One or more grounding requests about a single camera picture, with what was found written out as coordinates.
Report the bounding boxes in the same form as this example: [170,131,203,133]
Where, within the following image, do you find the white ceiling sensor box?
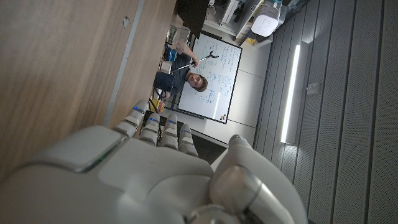
[305,82,322,96]

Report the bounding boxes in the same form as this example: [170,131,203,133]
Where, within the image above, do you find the stacked colourful cups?
[149,98,165,114]

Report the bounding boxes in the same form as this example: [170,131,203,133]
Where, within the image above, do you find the long ceiling light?
[280,44,302,144]

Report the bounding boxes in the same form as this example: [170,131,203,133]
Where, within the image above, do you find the man in dark shirt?
[154,40,208,100]

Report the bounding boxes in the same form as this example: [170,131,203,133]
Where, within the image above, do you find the white shelf cabinet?
[203,0,265,39]

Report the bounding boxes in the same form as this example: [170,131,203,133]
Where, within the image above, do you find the long thin grabber stick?
[170,50,220,74]

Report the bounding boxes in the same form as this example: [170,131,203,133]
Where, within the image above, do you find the whiteboard with black frame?
[175,30,243,124]

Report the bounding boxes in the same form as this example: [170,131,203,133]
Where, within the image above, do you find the white air purifier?
[250,1,282,38]

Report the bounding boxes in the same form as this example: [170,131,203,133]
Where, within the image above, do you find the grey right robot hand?
[0,100,308,224]

